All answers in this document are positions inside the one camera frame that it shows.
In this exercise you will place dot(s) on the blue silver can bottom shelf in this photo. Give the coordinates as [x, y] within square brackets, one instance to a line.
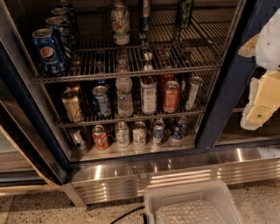
[158, 131]

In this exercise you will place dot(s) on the wire shelf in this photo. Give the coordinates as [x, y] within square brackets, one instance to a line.
[200, 107]
[164, 48]

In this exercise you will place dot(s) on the top wire shelf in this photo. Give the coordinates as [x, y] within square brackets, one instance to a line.
[164, 48]

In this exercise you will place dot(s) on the stainless steel fridge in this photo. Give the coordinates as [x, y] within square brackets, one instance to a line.
[215, 146]

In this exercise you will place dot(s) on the white green 7up can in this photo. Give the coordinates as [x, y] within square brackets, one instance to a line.
[120, 19]

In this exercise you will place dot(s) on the slim blue red can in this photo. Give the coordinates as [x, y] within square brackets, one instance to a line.
[144, 7]

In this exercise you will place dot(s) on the blue pepsi can front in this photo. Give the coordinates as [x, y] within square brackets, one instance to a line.
[49, 51]

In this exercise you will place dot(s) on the silver slim can middle shelf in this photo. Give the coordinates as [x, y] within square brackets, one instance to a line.
[194, 86]

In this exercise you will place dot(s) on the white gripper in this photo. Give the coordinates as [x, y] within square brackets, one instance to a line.
[269, 46]

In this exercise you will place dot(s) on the gold can middle shelf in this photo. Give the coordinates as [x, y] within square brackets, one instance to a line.
[72, 104]

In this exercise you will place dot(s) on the clear water bottle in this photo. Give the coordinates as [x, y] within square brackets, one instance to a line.
[123, 86]

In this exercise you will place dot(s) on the white label bottle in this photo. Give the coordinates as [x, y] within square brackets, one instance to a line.
[148, 94]

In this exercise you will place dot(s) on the red can bottom shelf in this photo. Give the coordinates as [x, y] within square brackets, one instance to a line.
[100, 137]

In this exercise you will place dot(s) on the blue can middle shelf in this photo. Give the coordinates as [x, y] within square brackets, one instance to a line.
[101, 101]

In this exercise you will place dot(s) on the silver can bottom left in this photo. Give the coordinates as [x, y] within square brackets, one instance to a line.
[79, 142]

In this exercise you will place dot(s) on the middle wire shelf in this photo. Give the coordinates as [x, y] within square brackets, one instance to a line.
[200, 107]

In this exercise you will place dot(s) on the dark can in row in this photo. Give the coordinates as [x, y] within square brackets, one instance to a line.
[63, 12]
[67, 5]

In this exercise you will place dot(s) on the green can top shelf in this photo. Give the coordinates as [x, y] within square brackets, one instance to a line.
[184, 13]

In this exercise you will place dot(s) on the orange can middle shelf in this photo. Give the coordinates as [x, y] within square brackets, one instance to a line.
[171, 96]

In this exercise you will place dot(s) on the blue pepsi can bottom shelf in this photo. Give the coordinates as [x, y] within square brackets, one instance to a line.
[178, 128]

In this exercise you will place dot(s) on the white green can bottom shelf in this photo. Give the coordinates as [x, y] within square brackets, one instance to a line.
[139, 134]

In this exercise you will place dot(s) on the clear plastic bin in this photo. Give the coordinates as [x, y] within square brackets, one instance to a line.
[198, 203]

